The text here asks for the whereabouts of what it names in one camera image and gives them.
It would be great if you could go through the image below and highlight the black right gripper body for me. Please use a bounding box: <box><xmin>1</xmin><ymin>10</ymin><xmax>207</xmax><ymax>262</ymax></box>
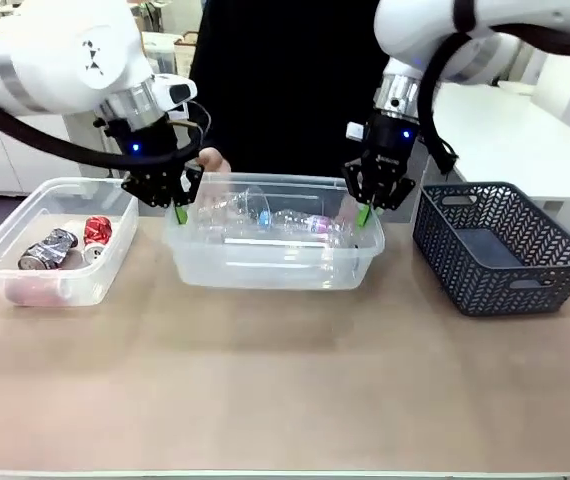
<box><xmin>361</xmin><ymin>109</ymin><xmax>420</xmax><ymax>185</ymax></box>

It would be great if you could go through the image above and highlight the large clear plastic bin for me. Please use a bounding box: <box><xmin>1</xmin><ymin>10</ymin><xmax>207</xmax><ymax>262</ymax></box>
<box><xmin>163</xmin><ymin>171</ymin><xmax>386</xmax><ymax>291</ymax></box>

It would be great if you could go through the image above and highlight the crushed black silver can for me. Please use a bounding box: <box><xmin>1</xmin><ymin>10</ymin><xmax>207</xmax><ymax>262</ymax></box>
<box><xmin>18</xmin><ymin>227</ymin><xmax>81</xmax><ymax>271</ymax></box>

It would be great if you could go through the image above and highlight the white desk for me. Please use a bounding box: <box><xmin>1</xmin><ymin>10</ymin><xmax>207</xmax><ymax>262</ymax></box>
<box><xmin>424</xmin><ymin>79</ymin><xmax>570</xmax><ymax>281</ymax></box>

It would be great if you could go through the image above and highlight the white pink can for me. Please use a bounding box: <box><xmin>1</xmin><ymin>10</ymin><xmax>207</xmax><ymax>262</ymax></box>
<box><xmin>3</xmin><ymin>277</ymin><xmax>72</xmax><ymax>307</ymax></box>

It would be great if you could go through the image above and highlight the clear plastic cup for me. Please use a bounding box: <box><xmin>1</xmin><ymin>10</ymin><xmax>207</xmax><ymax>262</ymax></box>
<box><xmin>234</xmin><ymin>185</ymin><xmax>272</xmax><ymax>217</ymax></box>

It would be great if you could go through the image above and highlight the clear bottle pink label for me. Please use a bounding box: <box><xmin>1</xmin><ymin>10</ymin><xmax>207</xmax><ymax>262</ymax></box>
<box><xmin>270</xmin><ymin>208</ymin><xmax>361</xmax><ymax>250</ymax></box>

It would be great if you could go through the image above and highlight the thin left wrist camera wire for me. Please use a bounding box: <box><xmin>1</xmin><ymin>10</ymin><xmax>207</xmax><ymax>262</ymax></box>
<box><xmin>167</xmin><ymin>99</ymin><xmax>214</xmax><ymax>139</ymax></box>

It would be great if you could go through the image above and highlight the white storage box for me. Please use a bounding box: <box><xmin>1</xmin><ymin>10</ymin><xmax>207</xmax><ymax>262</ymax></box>
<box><xmin>141</xmin><ymin>31</ymin><xmax>182</xmax><ymax>77</ymax></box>

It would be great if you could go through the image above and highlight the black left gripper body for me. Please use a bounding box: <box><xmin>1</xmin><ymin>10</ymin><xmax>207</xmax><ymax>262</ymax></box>
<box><xmin>93</xmin><ymin>115</ymin><xmax>187</xmax><ymax>177</ymax></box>

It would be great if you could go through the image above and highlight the person's right hand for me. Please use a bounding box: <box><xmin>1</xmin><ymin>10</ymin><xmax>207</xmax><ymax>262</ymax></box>
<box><xmin>197</xmin><ymin>145</ymin><xmax>233</xmax><ymax>175</ymax></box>

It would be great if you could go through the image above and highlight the person in black clothing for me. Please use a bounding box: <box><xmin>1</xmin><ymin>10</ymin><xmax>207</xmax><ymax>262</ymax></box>
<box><xmin>188</xmin><ymin>0</ymin><xmax>391</xmax><ymax>176</ymax></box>

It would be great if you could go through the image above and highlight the dark blue woven plastic basket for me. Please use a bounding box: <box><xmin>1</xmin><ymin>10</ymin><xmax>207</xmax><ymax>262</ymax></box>
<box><xmin>411</xmin><ymin>181</ymin><xmax>570</xmax><ymax>317</ymax></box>

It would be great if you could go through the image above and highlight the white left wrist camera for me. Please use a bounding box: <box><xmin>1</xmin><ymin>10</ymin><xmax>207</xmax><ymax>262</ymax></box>
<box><xmin>152</xmin><ymin>73</ymin><xmax>200</xmax><ymax>112</ymax></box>

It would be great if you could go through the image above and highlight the crushed red can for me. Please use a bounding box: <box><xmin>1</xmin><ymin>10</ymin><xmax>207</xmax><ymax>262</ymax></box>
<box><xmin>83</xmin><ymin>215</ymin><xmax>113</xmax><ymax>246</ymax></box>

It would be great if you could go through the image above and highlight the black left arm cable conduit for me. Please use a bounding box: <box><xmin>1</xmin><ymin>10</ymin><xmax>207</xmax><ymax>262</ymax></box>
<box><xmin>0</xmin><ymin>87</ymin><xmax>204</xmax><ymax>171</ymax></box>

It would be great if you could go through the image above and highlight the small clear plastic bin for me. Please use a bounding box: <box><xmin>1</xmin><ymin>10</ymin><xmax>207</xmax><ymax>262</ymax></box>
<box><xmin>0</xmin><ymin>176</ymin><xmax>140</xmax><ymax>308</ymax></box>

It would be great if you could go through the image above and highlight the clear bottle blue cap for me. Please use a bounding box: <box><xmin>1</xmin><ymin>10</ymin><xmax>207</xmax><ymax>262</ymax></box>
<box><xmin>197</xmin><ymin>193</ymin><xmax>272</xmax><ymax>235</ymax></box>

